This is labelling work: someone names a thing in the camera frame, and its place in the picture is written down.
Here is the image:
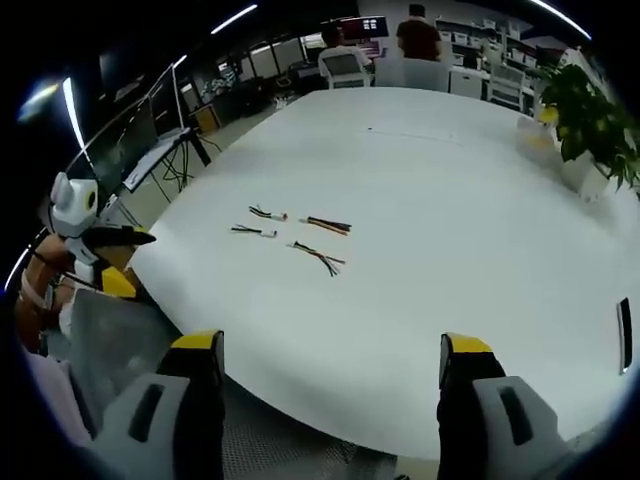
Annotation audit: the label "JST connector cable red-white plug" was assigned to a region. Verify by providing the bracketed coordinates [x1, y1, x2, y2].
[248, 204, 291, 223]

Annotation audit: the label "yellow and white object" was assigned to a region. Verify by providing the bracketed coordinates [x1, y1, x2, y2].
[516, 103, 560, 152]

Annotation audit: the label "black smartphone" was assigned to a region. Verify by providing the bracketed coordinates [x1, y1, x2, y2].
[615, 297, 634, 376]

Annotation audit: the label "white plant pot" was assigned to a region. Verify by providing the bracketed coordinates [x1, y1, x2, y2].
[558, 148, 615, 204]

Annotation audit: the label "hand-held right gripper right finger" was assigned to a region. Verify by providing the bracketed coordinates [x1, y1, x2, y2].
[436, 331, 576, 480]

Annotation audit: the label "person's light clothing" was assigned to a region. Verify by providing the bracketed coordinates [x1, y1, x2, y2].
[18, 347, 99, 454]

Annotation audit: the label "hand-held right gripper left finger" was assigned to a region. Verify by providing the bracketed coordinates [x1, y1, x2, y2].
[92, 328, 227, 480]

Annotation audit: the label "large dark monitor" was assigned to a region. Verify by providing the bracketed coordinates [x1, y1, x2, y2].
[74, 94, 160, 194]

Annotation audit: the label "JST connector cable orange black wires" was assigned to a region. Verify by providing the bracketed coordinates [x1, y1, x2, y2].
[298, 215, 353, 237]

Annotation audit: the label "JST connector cable splayed multicolour wires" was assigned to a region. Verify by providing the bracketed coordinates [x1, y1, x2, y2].
[286, 240, 347, 278]

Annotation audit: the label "green potted plant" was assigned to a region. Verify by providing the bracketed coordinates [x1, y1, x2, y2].
[536, 63, 640, 194]

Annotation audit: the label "JST connector cable small white plug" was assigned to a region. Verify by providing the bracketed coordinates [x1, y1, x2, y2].
[230, 224, 279, 239]

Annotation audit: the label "computer monitor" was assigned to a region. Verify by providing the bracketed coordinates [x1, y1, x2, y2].
[358, 15, 391, 38]

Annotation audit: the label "white side desk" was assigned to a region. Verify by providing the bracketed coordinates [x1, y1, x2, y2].
[121, 126, 195, 194]

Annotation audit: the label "white mesh office chair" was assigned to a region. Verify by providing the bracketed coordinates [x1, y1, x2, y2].
[321, 51, 375, 91]

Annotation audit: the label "person's left hand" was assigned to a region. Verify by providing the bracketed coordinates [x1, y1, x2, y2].
[25, 233, 77, 301]

